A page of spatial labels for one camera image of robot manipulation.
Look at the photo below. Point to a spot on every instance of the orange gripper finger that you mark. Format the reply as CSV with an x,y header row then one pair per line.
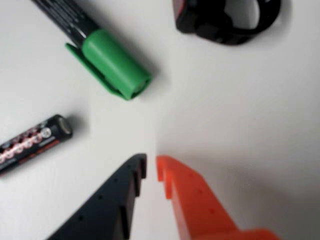
x,y
195,205

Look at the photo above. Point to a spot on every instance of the dark navy gripper finger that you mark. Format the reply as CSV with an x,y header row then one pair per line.
x,y
105,207

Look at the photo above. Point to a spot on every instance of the green capped black marker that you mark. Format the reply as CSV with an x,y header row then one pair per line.
x,y
112,60

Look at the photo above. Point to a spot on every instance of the black red AAA battery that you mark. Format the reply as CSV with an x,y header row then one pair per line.
x,y
37,143

